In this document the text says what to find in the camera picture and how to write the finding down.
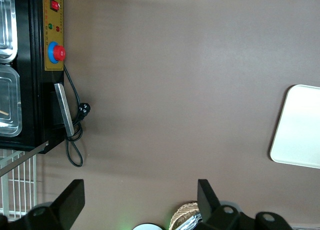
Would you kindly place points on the aluminium foil tray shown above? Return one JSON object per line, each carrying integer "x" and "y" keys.
{"x": 193, "y": 221}

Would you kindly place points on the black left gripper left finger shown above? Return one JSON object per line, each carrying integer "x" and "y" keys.
{"x": 67, "y": 205}

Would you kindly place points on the red rocker switch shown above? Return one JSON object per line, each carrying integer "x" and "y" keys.
{"x": 55, "y": 5}

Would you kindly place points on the black sealing machine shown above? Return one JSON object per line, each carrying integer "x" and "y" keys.
{"x": 35, "y": 89}

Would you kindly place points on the red emergency stop button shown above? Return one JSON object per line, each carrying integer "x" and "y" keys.
{"x": 58, "y": 52}

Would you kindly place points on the steel food container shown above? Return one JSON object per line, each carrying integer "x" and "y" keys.
{"x": 7, "y": 27}
{"x": 10, "y": 102}

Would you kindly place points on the beige plastic tray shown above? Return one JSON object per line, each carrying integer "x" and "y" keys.
{"x": 297, "y": 127}

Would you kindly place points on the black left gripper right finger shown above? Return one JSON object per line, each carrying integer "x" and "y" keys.
{"x": 215, "y": 212}

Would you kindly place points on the wicker basket with foil trays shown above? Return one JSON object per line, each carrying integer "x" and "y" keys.
{"x": 183, "y": 212}

